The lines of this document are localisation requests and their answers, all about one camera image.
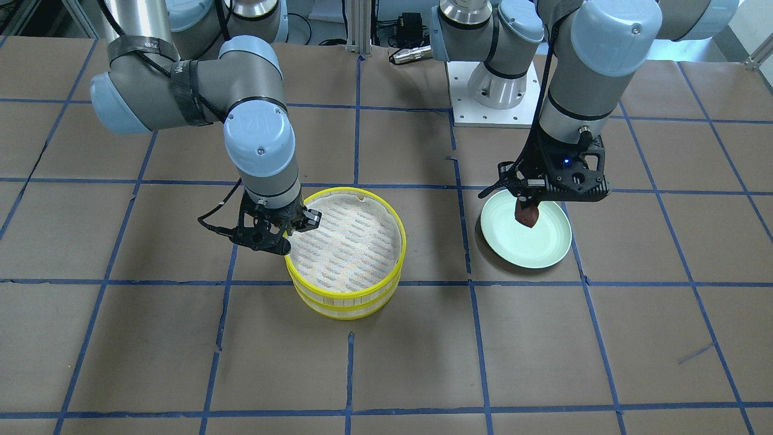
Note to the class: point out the silver cylindrical connector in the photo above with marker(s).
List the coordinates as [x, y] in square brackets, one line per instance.
[405, 56]

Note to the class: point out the black power adapter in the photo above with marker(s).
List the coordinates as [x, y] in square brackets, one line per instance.
[409, 23]

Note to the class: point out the yellow steamer layer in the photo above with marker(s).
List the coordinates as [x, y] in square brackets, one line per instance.
[357, 249]
[346, 306]

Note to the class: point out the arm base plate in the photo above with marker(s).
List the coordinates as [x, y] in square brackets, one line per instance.
[482, 99]

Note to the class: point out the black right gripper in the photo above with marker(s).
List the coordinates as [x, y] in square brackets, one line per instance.
[288, 217]

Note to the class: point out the aluminium frame post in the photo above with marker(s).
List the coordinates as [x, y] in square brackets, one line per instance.
[359, 17]

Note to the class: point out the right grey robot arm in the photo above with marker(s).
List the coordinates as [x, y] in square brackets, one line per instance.
[149, 87]

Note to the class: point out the light green plate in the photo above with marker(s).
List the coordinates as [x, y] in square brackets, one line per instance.
[539, 247]

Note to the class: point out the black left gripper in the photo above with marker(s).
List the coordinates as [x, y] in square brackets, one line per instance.
[542, 162]

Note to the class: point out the brown bun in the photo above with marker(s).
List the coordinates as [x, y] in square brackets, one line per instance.
[525, 218]

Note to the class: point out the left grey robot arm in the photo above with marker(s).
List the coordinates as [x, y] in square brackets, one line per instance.
[594, 50]

